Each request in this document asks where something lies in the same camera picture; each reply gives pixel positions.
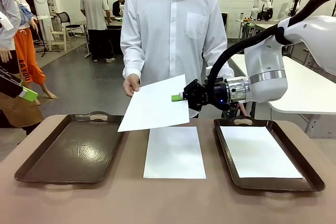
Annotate dark background desk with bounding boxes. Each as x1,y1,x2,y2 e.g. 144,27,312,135
104,16,124,59

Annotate white A4 paper stack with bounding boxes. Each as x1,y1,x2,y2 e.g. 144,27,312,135
143,126,207,179

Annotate person's right hand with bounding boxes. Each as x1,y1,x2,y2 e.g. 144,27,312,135
122,73,141,98

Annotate seated person in black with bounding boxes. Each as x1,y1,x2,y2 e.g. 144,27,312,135
112,0,127,17

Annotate person in white shirt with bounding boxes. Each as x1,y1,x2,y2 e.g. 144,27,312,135
120,0,235,119

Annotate white rounded table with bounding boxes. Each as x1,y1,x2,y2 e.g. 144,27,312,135
227,54,336,138

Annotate person in grey t-shirt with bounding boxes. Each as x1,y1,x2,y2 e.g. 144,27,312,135
80,0,116,63

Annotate mannequin with orange pants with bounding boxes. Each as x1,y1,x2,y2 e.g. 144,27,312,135
10,0,57,106

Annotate white background workbench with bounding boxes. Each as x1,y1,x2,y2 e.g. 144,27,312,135
234,18,281,51

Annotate black office chair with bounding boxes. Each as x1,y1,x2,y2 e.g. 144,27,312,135
54,11,80,37

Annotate brown plastic serving tray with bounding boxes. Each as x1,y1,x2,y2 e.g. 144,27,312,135
213,115,326,192
14,111,125,185

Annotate person's left forearm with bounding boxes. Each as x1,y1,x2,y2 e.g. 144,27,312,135
209,45,235,79

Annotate black floor stand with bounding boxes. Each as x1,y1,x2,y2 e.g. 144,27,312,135
35,16,61,58

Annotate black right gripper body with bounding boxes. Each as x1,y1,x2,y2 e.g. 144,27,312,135
204,81,228,111

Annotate mannequin with brown apron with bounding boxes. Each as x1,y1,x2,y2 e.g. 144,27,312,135
0,0,44,136

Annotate white A4 paper sheet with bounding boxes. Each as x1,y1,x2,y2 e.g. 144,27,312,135
219,125,304,179
117,73,191,133

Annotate person's right forearm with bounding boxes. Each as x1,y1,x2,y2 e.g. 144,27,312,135
120,45,144,79

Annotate person's left hand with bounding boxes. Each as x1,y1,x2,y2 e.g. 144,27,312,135
237,102,248,117

